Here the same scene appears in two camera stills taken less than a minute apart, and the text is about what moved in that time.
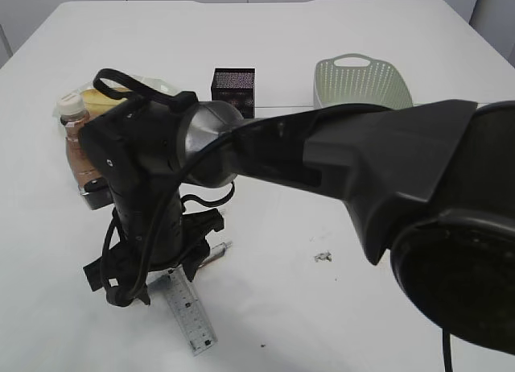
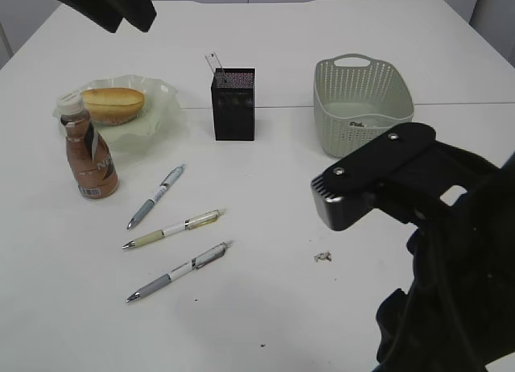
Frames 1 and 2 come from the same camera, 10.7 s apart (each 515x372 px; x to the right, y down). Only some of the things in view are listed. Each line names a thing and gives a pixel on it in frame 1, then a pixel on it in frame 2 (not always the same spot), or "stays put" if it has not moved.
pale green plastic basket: (357, 79) stays put
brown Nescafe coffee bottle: (74, 117) stays put
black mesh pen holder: (236, 86) stays put
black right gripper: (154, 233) to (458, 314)
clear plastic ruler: (185, 298) to (213, 60)
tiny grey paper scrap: (325, 257) stays put
